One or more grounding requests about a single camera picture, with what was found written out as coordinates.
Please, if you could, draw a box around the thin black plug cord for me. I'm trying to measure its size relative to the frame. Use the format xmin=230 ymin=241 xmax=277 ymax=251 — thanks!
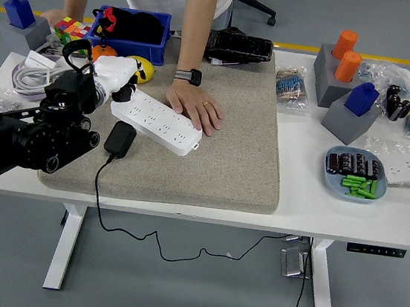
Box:
xmin=85 ymin=152 xmax=300 ymax=277

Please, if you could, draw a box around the metal floor box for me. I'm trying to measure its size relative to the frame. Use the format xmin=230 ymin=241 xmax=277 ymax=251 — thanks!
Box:
xmin=278 ymin=245 xmax=313 ymax=280

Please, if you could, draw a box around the black plug adapter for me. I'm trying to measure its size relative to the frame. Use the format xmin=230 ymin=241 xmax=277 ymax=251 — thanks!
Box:
xmin=102 ymin=118 xmax=139 ymax=161

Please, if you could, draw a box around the grey-brown mat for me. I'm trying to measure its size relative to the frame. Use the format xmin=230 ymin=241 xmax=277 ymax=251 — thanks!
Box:
xmin=36 ymin=22 xmax=299 ymax=218

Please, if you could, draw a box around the white connector with wires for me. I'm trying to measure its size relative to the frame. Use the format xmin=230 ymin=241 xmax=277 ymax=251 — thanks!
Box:
xmin=205 ymin=55 xmax=251 ymax=70

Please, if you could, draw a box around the black cloth pouch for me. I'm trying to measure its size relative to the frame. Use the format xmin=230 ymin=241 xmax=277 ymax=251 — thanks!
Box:
xmin=88 ymin=4 xmax=169 ymax=58

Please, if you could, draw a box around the black capacitors bundle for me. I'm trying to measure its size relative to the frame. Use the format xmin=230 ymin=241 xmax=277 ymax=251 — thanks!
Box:
xmin=383 ymin=84 xmax=410 ymax=123

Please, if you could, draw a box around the black floor cable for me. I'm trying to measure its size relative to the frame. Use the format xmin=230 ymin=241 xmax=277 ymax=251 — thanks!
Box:
xmin=293 ymin=236 xmax=315 ymax=307

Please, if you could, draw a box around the bag of striped resistors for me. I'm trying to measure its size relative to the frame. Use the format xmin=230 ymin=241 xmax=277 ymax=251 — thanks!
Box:
xmin=271 ymin=63 xmax=317 ymax=117

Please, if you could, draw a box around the person's left hand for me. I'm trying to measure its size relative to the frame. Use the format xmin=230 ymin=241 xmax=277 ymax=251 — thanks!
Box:
xmin=161 ymin=80 xmax=228 ymax=138

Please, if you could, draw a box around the white power strip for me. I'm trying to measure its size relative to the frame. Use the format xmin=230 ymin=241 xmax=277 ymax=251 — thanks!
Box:
xmin=105 ymin=86 xmax=208 ymax=160

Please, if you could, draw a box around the black table control panel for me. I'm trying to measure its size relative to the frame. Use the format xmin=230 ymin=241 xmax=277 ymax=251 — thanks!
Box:
xmin=345 ymin=242 xmax=407 ymax=259

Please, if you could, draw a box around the grey plug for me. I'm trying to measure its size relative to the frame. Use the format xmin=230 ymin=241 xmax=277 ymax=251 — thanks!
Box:
xmin=45 ymin=32 xmax=63 ymax=51

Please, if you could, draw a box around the person's right hand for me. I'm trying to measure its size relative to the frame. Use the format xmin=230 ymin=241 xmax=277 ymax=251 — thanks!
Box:
xmin=40 ymin=5 xmax=76 ymax=30

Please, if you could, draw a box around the colourful cube puzzle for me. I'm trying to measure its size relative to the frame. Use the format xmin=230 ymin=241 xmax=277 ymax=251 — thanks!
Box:
xmin=51 ymin=15 xmax=95 ymax=55

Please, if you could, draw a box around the small white box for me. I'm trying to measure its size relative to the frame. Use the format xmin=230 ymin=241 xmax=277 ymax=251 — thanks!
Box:
xmin=23 ymin=49 xmax=59 ymax=72
xmin=53 ymin=51 xmax=78 ymax=71

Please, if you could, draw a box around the grey two-hole block holder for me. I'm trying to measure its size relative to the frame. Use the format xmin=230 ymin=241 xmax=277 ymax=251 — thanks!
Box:
xmin=308 ymin=42 xmax=365 ymax=112

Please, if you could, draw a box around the white wall socket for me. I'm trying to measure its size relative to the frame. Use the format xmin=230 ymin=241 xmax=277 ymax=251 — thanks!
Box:
xmin=380 ymin=152 xmax=410 ymax=187

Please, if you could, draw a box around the yellow lemon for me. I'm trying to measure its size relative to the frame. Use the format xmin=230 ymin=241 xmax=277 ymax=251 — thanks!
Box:
xmin=123 ymin=55 xmax=158 ymax=86

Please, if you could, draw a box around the orange fruit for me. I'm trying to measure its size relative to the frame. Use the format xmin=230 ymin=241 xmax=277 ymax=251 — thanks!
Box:
xmin=90 ymin=44 xmax=120 ymax=65

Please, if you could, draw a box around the blue plastic block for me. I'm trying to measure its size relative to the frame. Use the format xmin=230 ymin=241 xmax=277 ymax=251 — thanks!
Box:
xmin=1 ymin=0 xmax=39 ymax=31
xmin=345 ymin=80 xmax=382 ymax=119

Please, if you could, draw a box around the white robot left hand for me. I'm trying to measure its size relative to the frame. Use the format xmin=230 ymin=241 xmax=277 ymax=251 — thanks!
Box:
xmin=89 ymin=52 xmax=145 ymax=106

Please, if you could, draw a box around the clear plastic bag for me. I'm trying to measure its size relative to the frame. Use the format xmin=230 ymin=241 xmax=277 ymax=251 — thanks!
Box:
xmin=359 ymin=135 xmax=410 ymax=193

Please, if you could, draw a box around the black wristwatch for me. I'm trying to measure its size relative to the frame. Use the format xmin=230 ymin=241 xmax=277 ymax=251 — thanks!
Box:
xmin=172 ymin=66 xmax=204 ymax=88

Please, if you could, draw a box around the blue plastic bin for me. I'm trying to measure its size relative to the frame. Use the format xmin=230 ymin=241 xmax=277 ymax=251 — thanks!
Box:
xmin=84 ymin=3 xmax=174 ymax=67

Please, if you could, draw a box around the white table leg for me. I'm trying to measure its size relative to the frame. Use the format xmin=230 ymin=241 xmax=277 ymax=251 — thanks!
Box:
xmin=42 ymin=201 xmax=88 ymax=293
xmin=304 ymin=236 xmax=345 ymax=307

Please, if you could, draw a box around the grey floor socket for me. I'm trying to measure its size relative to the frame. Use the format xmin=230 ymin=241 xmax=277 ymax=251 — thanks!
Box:
xmin=280 ymin=233 xmax=310 ymax=245

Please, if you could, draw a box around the black office chair base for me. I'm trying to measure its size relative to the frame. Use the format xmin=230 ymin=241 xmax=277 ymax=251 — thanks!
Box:
xmin=228 ymin=0 xmax=280 ymax=28

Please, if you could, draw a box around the clear bag of small parts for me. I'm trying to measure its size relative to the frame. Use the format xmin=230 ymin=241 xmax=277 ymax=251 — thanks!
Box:
xmin=357 ymin=56 xmax=410 ymax=93

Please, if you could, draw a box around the white coiled cable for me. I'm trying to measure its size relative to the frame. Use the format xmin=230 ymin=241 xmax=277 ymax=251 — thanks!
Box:
xmin=12 ymin=59 xmax=71 ymax=102

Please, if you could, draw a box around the orange cylinder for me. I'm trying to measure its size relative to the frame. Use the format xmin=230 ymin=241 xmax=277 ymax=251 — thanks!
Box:
xmin=333 ymin=48 xmax=365 ymax=85
xmin=331 ymin=28 xmax=361 ymax=62

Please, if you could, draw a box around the blue-grey plate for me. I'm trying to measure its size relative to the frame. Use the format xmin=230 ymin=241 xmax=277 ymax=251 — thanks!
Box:
xmin=320 ymin=144 xmax=393 ymax=207

